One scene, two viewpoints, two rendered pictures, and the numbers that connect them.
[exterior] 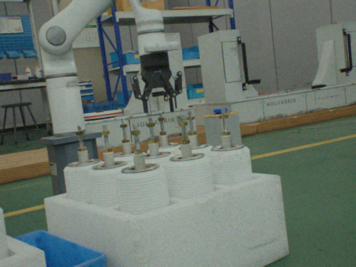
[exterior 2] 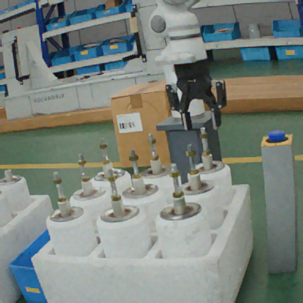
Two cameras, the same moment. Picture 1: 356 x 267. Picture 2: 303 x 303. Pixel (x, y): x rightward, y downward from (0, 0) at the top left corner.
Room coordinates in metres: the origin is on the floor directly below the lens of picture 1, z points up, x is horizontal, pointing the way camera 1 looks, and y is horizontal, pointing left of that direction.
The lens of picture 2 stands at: (0.57, -0.81, 0.59)
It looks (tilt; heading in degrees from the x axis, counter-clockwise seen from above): 15 degrees down; 58
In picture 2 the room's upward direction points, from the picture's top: 10 degrees counter-clockwise
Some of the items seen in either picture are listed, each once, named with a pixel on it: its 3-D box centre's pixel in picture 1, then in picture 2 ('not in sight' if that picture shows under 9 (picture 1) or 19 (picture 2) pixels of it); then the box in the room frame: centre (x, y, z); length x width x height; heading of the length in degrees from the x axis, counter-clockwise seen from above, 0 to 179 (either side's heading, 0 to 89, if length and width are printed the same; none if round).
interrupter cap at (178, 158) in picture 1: (187, 157); (119, 214); (0.97, -0.01, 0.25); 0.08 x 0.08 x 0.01
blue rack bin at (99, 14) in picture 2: not in sight; (115, 8); (3.85, 4.77, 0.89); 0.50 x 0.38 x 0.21; 30
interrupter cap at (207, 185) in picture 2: (193, 147); (196, 188); (1.14, -0.03, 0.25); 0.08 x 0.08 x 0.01
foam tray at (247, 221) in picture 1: (163, 225); (154, 257); (1.06, 0.06, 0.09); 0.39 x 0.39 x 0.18; 38
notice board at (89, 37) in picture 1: (83, 36); not in sight; (7.28, 1.26, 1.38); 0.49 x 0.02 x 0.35; 120
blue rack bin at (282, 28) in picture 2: not in sight; (288, 28); (4.99, 2.83, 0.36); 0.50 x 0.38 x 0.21; 30
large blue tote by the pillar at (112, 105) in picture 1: (96, 118); not in sight; (5.65, 0.96, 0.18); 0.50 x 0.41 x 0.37; 34
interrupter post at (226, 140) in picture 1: (226, 142); (179, 204); (1.04, -0.10, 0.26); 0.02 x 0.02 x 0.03
